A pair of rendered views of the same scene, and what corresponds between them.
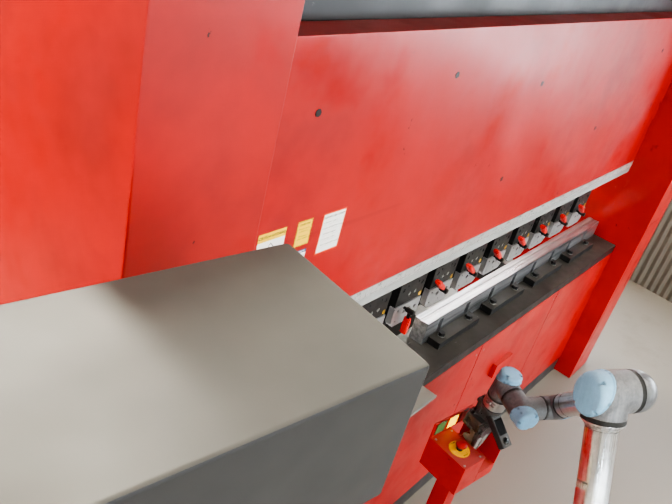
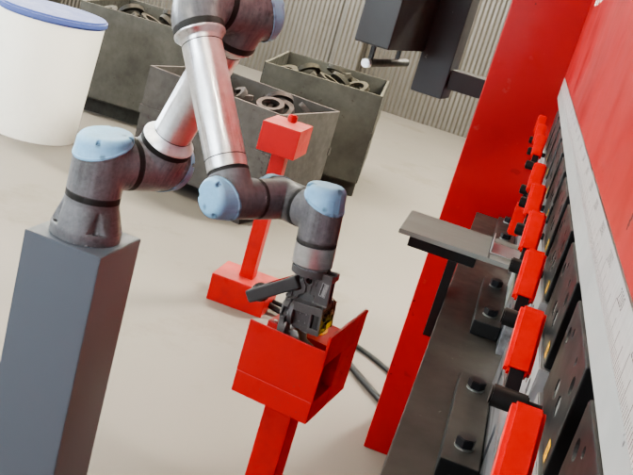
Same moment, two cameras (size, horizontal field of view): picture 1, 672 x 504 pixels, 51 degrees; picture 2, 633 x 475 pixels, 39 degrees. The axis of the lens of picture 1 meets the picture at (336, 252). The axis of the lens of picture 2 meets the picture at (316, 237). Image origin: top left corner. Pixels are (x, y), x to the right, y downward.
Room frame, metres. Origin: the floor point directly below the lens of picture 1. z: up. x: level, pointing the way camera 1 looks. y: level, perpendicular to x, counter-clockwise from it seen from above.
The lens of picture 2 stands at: (3.26, -1.25, 1.46)
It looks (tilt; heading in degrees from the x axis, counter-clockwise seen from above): 17 degrees down; 156
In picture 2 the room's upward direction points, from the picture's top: 16 degrees clockwise
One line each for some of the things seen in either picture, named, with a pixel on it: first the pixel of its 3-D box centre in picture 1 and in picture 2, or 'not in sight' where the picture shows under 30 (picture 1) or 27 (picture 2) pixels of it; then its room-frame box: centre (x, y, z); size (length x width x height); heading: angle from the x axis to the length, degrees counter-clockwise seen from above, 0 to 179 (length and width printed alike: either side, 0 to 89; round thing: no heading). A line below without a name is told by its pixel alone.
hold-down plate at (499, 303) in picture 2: not in sight; (490, 306); (1.82, -0.20, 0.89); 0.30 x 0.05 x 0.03; 147
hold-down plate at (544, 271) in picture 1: (542, 272); not in sight; (2.96, -0.95, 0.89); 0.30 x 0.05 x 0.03; 147
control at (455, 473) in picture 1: (463, 448); (300, 349); (1.82, -0.58, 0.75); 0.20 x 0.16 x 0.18; 138
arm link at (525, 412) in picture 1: (524, 409); (278, 199); (1.76, -0.69, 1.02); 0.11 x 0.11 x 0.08; 25
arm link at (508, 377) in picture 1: (505, 385); (320, 214); (1.84, -0.63, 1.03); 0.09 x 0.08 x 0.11; 25
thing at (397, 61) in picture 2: not in sight; (388, 56); (0.40, 0.07, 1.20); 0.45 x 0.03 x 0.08; 138
